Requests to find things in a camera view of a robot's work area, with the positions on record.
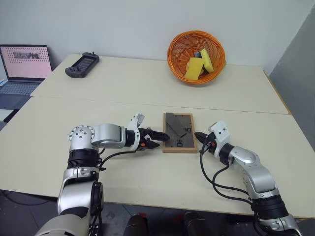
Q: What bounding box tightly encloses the dark rounded shape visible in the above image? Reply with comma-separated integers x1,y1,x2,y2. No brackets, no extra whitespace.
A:
183,211,210,236
122,213,150,236

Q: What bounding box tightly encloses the black handheld game console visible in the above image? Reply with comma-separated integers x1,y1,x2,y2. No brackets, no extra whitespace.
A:
64,51,100,79

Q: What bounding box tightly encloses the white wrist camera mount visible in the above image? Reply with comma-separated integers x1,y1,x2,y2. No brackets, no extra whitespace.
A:
126,112,146,151
208,120,231,158

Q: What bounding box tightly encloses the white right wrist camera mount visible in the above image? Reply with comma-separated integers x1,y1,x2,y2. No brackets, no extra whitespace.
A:
208,120,231,158

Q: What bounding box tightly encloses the grey laptop with pink screen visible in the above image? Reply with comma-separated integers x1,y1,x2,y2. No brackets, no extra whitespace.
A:
0,44,53,109

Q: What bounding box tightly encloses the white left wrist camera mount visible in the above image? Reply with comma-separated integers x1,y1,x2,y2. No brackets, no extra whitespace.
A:
126,112,146,151

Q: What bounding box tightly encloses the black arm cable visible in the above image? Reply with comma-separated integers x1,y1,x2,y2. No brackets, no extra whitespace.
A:
199,147,258,211
97,147,138,174

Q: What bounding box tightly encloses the grey partition panel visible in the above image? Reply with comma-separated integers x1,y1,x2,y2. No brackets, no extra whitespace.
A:
267,6,315,148

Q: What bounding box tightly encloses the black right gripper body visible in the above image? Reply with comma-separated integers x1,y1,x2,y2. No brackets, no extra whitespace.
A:
204,136,218,155

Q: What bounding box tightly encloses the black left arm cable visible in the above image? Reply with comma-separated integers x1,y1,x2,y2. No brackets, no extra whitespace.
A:
97,147,138,174

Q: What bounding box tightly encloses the wooden picture frame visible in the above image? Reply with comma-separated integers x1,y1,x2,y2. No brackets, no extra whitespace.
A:
162,112,199,154

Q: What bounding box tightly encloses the orange woven basket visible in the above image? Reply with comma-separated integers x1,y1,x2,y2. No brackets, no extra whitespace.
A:
167,29,227,85

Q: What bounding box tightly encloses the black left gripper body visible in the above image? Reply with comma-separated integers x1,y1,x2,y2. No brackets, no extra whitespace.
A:
137,127,152,152

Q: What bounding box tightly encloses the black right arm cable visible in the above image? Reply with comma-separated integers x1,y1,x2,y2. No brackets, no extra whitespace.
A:
199,147,258,211

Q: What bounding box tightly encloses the yellow sponge with dark backing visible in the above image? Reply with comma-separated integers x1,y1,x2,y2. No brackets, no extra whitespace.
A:
195,48,215,74

